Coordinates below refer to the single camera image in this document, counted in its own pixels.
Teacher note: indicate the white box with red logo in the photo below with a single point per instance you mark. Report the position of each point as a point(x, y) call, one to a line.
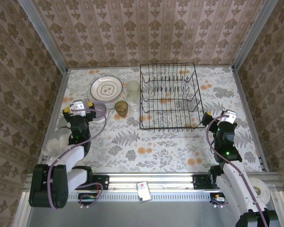
point(143, 192)

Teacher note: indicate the white tape roll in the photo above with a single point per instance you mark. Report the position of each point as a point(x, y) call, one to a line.
point(262, 191)

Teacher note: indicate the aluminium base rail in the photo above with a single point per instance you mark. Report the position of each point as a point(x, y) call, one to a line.
point(132, 180)

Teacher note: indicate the pale green frosted cup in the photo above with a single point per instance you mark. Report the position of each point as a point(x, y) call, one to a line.
point(133, 86)

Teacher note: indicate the white plate with flower outline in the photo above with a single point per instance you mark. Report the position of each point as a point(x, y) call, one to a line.
point(106, 89)

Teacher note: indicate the lavender bowl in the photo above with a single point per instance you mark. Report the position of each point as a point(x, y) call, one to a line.
point(99, 117)

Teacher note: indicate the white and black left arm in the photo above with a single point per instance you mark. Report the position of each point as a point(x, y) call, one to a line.
point(68, 156)

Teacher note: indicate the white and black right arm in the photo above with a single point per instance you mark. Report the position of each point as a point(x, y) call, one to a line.
point(236, 184)

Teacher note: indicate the floral patterned tablecloth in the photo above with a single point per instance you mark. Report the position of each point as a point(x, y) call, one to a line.
point(132, 146)

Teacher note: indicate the aluminium frame post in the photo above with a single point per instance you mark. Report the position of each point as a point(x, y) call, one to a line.
point(45, 35)
point(252, 35)

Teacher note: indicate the amber glass cup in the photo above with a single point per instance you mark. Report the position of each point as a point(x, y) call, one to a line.
point(121, 108)

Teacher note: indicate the grey white plush toy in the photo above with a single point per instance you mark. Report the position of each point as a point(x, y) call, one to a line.
point(56, 142)

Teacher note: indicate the clear drinking glass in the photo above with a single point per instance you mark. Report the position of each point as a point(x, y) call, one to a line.
point(133, 106)

